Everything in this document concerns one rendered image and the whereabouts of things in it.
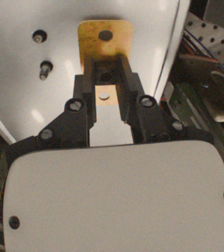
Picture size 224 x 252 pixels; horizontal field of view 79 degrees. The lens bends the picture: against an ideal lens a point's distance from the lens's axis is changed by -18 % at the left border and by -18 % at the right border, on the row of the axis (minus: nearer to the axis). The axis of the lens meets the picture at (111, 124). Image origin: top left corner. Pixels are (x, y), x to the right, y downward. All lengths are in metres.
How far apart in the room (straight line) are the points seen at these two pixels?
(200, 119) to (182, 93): 0.04
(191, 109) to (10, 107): 0.20
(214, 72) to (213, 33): 0.33
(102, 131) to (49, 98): 0.09
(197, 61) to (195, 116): 0.10
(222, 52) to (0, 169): 0.71
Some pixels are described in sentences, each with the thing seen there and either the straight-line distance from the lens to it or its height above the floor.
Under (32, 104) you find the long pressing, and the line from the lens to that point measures 0.18.
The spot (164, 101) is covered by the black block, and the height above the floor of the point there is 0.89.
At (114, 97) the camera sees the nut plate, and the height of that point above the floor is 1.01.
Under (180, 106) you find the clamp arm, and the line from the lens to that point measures 0.20.
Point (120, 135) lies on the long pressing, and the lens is 0.23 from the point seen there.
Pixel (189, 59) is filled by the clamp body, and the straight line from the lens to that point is 0.26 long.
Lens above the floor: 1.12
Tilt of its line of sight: 35 degrees down
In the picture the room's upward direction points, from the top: 173 degrees clockwise
